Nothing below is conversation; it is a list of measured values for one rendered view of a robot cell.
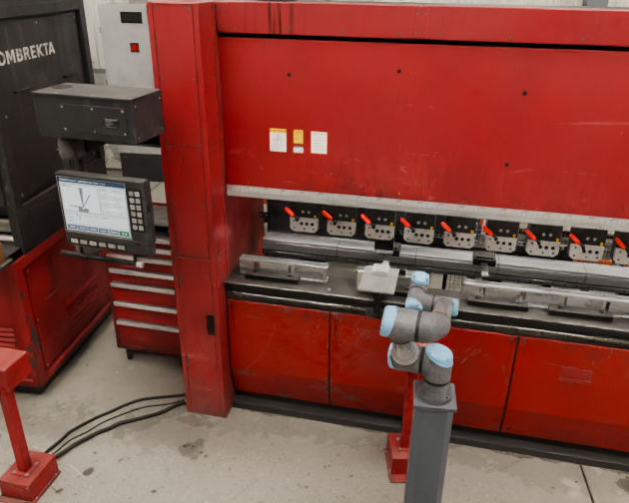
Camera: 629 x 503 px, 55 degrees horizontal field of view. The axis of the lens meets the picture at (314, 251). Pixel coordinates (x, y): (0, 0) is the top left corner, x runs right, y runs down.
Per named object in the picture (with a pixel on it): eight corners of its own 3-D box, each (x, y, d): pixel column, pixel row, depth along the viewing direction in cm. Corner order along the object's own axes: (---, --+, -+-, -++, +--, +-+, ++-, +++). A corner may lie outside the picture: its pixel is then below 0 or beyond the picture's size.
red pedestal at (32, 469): (-4, 501, 303) (-44, 365, 268) (28, 465, 325) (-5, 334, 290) (31, 508, 299) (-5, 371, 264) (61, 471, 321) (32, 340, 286)
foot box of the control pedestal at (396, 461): (389, 483, 316) (390, 466, 311) (383, 449, 339) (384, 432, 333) (427, 483, 316) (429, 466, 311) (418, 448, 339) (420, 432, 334)
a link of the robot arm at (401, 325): (421, 377, 259) (416, 336, 211) (387, 371, 263) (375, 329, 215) (426, 351, 264) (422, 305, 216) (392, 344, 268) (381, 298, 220)
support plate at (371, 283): (357, 290, 300) (357, 288, 300) (365, 267, 323) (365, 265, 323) (393, 294, 296) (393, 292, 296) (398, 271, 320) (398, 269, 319)
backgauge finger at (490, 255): (472, 276, 316) (473, 268, 314) (472, 255, 339) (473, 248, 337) (496, 279, 313) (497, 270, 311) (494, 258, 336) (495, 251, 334)
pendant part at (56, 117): (60, 266, 296) (27, 91, 260) (91, 247, 317) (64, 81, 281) (152, 281, 283) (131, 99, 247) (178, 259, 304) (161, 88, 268)
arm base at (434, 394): (453, 407, 254) (455, 388, 249) (416, 403, 255) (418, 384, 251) (451, 384, 267) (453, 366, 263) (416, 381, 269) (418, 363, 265)
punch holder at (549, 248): (525, 253, 297) (530, 223, 290) (523, 247, 305) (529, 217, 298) (557, 257, 294) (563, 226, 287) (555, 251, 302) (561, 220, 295)
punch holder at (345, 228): (326, 234, 317) (326, 205, 310) (329, 228, 325) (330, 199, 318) (354, 237, 314) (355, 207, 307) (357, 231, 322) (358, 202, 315)
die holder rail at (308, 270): (240, 272, 341) (239, 257, 337) (243, 268, 346) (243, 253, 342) (325, 282, 331) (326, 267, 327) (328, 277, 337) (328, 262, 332)
